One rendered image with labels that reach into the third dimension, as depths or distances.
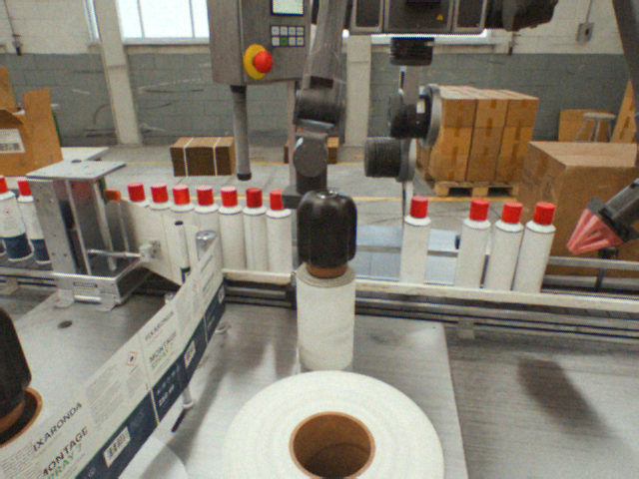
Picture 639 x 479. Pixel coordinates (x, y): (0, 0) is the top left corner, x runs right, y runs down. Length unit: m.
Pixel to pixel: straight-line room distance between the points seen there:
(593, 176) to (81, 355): 1.07
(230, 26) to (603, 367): 0.90
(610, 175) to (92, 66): 6.51
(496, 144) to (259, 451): 4.14
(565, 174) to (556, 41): 5.91
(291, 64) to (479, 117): 3.48
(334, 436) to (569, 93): 6.84
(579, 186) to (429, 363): 0.56
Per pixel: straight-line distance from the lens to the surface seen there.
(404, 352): 0.78
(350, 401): 0.48
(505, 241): 0.90
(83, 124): 7.21
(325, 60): 0.78
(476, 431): 0.75
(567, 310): 1.00
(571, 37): 7.06
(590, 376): 0.93
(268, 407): 0.48
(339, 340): 0.65
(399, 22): 1.45
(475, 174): 4.43
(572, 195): 1.13
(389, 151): 1.95
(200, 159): 5.00
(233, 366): 0.76
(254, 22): 0.88
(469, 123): 4.29
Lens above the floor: 1.36
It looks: 25 degrees down
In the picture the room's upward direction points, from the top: straight up
